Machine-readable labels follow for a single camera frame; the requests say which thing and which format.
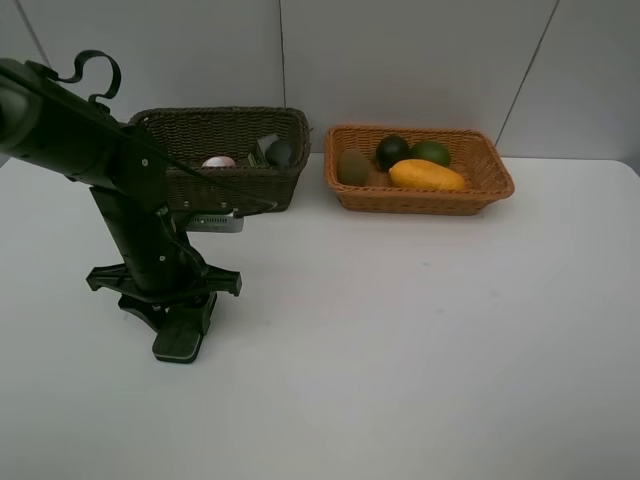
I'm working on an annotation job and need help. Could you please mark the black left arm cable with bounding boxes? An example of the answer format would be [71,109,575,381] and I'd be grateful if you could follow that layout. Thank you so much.
[44,49,279,301]

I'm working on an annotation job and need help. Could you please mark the green lime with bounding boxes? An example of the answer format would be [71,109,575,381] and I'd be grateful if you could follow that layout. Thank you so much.
[410,140,451,168]

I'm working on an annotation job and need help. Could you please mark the dark green mangosteen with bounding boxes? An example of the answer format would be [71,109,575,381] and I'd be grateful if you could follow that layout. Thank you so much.
[375,135,410,172]

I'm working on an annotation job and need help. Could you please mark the brown kiwi fruit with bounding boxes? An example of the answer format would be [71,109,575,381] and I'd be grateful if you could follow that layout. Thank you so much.
[337,149,371,187]

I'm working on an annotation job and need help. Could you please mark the orange wicker basket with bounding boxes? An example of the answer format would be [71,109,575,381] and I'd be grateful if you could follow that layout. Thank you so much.
[324,125,515,215]

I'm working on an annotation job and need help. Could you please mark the dark brown wicker basket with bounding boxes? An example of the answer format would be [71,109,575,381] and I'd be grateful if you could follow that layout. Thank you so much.
[130,107,311,212]

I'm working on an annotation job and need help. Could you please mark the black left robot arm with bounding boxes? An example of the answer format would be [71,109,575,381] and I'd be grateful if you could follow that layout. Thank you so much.
[1,59,241,336]

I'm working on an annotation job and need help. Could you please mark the black felt board eraser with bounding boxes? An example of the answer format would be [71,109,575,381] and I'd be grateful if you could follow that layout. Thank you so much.
[152,312,204,364]

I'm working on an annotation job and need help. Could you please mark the dark green square bottle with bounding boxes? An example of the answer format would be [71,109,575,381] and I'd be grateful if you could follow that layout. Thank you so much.
[247,134,293,170]

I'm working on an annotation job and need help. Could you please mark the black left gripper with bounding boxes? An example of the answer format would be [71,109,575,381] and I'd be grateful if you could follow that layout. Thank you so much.
[87,189,242,334]

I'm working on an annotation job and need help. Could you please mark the pink bottle white cap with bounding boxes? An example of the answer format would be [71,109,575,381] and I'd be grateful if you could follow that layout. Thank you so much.
[202,156,236,168]

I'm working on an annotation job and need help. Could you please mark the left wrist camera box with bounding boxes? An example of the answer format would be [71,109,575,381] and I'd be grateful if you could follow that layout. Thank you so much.
[169,197,279,235]

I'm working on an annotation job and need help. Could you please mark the yellow mango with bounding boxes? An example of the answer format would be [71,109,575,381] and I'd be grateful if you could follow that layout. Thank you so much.
[389,159,465,191]

